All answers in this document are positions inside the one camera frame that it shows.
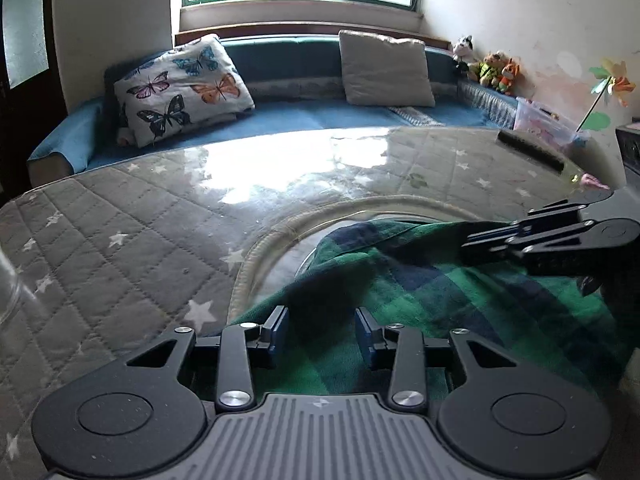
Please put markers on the blue covered sofa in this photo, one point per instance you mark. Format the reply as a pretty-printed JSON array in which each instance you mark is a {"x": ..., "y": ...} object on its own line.
[{"x": 296, "y": 84}]

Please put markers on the black remote control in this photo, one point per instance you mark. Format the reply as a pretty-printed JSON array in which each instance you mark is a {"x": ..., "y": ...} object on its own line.
[{"x": 532, "y": 150}]

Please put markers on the colourful paper pinwheel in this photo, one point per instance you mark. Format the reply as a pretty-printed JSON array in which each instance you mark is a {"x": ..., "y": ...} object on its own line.
[{"x": 613, "y": 83}]

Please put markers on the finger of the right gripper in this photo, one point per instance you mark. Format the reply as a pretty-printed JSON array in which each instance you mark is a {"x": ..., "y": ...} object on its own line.
[
  {"x": 560, "y": 213},
  {"x": 500, "y": 243}
]

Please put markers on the clear plastic toy box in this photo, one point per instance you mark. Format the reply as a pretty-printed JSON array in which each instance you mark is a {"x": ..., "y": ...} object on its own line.
[{"x": 553, "y": 128}]

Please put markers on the dark wooden door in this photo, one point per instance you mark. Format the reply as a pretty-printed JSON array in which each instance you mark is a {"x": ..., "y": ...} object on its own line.
[{"x": 32, "y": 101}]

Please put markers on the stuffed toys pile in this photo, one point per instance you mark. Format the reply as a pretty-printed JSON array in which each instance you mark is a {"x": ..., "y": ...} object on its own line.
[{"x": 496, "y": 71}]

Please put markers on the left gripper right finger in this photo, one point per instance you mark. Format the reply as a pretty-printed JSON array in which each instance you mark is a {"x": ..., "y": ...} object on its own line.
[{"x": 399, "y": 349}]

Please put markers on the black white plush toy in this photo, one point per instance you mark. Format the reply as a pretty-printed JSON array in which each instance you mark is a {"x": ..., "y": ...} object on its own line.
[{"x": 463, "y": 55}]

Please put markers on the green plaid flannel shirt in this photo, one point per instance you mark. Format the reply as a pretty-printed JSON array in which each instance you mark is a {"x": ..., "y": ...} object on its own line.
[{"x": 410, "y": 273}]

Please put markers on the plain beige pillow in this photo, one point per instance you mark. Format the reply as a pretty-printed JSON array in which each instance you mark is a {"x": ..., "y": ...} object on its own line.
[{"x": 379, "y": 70}]

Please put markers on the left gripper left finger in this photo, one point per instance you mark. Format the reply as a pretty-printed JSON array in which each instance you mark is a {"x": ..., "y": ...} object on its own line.
[{"x": 243, "y": 346}]

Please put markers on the butterfly print pillow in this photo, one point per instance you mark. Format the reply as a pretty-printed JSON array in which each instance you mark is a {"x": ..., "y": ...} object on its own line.
[{"x": 182, "y": 90}]

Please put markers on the pink small object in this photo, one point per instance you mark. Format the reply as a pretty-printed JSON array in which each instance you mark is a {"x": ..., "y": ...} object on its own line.
[{"x": 590, "y": 181}]

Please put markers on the grey quilted star tablecloth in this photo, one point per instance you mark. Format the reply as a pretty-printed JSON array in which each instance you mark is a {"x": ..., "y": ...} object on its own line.
[{"x": 117, "y": 255}]

